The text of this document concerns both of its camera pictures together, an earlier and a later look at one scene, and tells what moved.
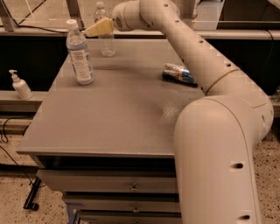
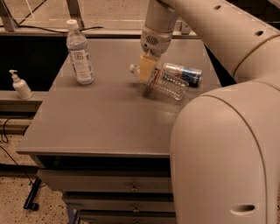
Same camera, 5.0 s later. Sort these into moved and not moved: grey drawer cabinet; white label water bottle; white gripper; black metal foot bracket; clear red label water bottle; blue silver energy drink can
Moved: white gripper; clear red label water bottle
Not moved: white label water bottle; black metal foot bracket; blue silver energy drink can; grey drawer cabinet
